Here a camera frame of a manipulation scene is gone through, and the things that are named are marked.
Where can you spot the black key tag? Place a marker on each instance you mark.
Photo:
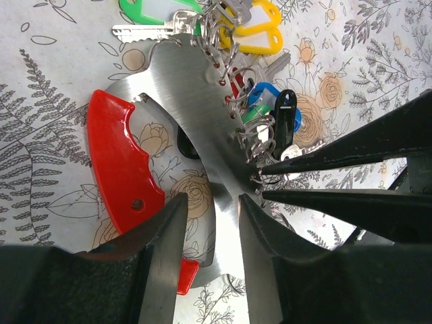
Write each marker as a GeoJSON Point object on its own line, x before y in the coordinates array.
{"type": "Point", "coordinates": [185, 146]}
{"type": "Point", "coordinates": [285, 116]}

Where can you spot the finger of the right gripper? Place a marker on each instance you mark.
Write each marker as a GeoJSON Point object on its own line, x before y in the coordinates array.
{"type": "Point", "coordinates": [396, 216]}
{"type": "Point", "coordinates": [403, 132]}

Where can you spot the yellow key tag on holder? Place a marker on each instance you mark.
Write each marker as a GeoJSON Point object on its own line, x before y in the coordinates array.
{"type": "Point", "coordinates": [265, 16]}

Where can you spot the blue key tag on holder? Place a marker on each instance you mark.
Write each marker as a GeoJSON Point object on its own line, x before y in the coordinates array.
{"type": "Point", "coordinates": [265, 93]}

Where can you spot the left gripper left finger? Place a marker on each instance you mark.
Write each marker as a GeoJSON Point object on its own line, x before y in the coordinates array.
{"type": "Point", "coordinates": [132, 278]}

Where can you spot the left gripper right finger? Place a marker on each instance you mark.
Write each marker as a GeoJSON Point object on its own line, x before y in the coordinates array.
{"type": "Point", "coordinates": [291, 280]}

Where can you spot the floral table mat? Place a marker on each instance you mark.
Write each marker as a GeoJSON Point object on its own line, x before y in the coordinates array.
{"type": "Point", "coordinates": [349, 62]}

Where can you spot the red key tag on holder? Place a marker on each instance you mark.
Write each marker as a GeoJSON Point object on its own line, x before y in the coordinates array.
{"type": "Point", "coordinates": [237, 83]}

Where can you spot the green key tag on holder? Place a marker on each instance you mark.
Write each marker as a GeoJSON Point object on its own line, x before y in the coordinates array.
{"type": "Point", "coordinates": [156, 12]}

